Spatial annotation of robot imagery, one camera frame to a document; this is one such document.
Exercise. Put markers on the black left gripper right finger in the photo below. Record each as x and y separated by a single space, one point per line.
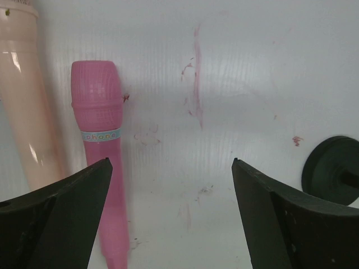
287 228

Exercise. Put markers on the black round-base clamp stand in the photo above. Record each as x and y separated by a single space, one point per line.
331 171

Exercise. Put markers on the beige toy microphone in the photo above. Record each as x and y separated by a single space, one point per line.
24 96

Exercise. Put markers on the pink toy microphone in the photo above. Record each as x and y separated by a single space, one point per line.
97 106

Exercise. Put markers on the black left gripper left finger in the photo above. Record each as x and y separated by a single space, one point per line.
55 226

